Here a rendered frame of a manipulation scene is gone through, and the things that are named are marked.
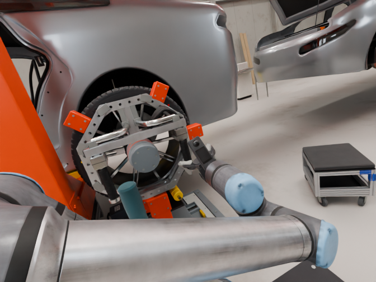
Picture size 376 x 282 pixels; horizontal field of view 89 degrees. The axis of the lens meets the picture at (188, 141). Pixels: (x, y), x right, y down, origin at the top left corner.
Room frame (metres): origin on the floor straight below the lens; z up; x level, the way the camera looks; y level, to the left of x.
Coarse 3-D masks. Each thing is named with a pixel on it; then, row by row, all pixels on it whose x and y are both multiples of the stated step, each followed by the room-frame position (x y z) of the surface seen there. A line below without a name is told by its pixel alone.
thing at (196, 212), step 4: (188, 204) 1.37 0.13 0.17; (192, 204) 1.38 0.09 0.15; (196, 204) 1.34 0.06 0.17; (188, 208) 1.35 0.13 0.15; (192, 208) 1.29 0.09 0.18; (196, 208) 1.30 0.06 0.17; (192, 212) 1.27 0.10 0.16; (196, 212) 1.28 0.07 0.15; (200, 212) 1.23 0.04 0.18; (192, 216) 1.24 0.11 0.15; (196, 216) 1.23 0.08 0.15; (200, 216) 1.22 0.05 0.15; (204, 216) 1.19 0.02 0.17
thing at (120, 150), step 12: (120, 120) 1.03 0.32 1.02; (96, 132) 0.98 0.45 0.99; (168, 132) 1.30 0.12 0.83; (168, 144) 1.29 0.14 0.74; (108, 156) 0.99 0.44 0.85; (168, 156) 1.08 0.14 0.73; (108, 168) 1.12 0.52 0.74; (120, 168) 1.00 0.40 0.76; (156, 168) 1.20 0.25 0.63; (168, 168) 1.09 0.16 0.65; (120, 180) 1.04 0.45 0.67; (132, 180) 1.01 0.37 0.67; (144, 180) 1.09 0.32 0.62; (156, 180) 1.04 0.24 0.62
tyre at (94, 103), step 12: (108, 96) 1.00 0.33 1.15; (120, 96) 1.02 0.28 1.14; (132, 96) 1.03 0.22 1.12; (84, 108) 0.98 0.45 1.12; (96, 108) 0.98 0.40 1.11; (180, 108) 1.11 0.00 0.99; (72, 144) 0.93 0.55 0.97; (72, 156) 0.93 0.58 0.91; (84, 168) 0.93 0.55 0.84; (84, 180) 0.93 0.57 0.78
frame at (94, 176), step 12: (144, 96) 0.97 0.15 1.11; (108, 108) 0.91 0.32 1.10; (156, 108) 0.98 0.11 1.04; (96, 120) 0.89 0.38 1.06; (84, 144) 0.87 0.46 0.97; (180, 156) 1.04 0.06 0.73; (180, 168) 0.99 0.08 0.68; (96, 180) 0.88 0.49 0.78; (168, 180) 1.00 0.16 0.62; (144, 192) 0.93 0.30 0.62; (156, 192) 0.94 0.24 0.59
